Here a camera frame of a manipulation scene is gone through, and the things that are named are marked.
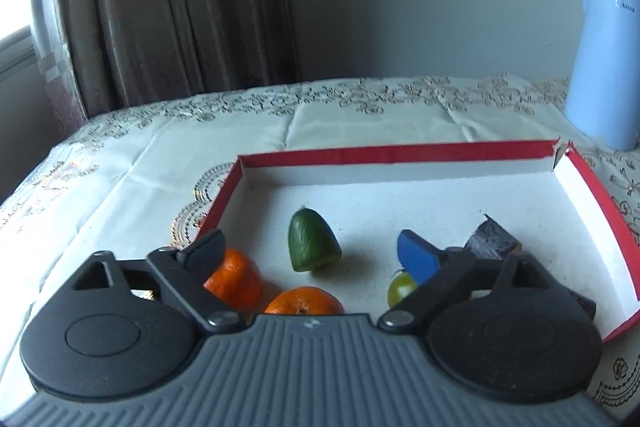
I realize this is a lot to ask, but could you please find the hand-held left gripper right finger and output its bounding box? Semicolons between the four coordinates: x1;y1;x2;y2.
377;229;576;335

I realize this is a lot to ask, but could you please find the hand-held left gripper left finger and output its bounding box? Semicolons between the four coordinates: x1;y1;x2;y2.
72;229;246;335

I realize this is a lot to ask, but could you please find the small yellow-green tomato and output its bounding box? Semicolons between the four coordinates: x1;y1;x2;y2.
387;271;419;308

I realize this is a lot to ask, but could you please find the orange mandarin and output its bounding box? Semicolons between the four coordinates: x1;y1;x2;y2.
203;248;264;311
264;286;346;316

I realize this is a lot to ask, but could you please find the red cardboard box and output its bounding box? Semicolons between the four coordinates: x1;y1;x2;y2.
197;139;640;345

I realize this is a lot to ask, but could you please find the rounded cucumber end piece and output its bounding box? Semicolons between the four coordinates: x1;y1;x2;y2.
288;207;343;273

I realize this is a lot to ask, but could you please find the white floral tablecloth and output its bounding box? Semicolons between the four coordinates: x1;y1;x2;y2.
0;75;640;413

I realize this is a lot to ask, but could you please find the sheer patterned curtain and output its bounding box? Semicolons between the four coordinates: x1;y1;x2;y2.
29;0;90;134

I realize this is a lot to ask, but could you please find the brown curtain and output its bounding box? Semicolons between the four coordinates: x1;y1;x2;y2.
50;0;299;118

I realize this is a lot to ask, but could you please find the light blue electric kettle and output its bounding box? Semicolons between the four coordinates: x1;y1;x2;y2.
563;0;640;152

